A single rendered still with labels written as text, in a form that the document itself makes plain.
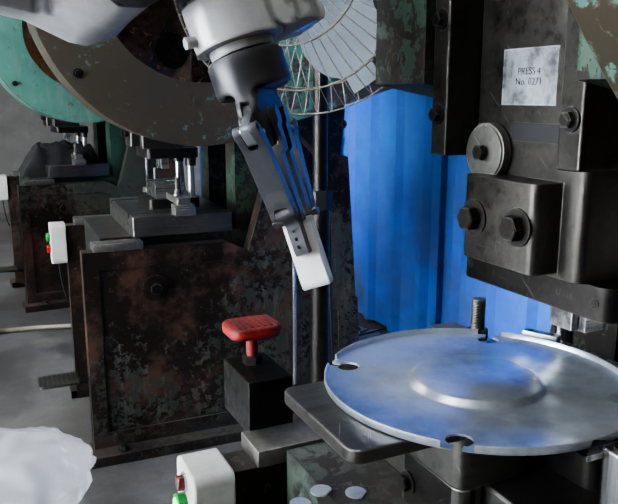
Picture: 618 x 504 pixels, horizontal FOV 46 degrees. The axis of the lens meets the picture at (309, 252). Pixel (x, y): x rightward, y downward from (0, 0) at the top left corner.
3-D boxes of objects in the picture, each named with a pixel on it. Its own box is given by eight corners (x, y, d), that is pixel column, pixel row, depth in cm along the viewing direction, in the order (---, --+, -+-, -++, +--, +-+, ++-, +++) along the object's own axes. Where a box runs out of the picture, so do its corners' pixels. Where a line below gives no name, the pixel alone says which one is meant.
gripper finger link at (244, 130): (263, 87, 69) (243, 85, 64) (280, 140, 70) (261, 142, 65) (241, 96, 70) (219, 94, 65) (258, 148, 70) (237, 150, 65)
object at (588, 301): (603, 354, 61) (609, 291, 60) (458, 296, 79) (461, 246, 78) (729, 328, 68) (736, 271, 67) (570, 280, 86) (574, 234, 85)
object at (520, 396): (627, 350, 78) (627, 343, 78) (663, 483, 51) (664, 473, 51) (365, 324, 87) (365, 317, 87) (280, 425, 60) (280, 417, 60)
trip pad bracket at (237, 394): (251, 520, 92) (248, 375, 88) (226, 484, 101) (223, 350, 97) (294, 509, 95) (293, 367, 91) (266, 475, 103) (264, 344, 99)
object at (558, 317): (578, 334, 70) (581, 297, 70) (543, 320, 75) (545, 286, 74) (602, 330, 72) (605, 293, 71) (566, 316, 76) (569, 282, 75)
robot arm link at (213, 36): (164, 10, 67) (183, 68, 67) (287, -43, 63) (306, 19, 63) (218, 23, 79) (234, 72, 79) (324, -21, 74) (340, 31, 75)
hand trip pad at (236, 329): (235, 389, 92) (233, 331, 90) (220, 373, 97) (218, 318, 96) (285, 380, 95) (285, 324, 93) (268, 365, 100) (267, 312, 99)
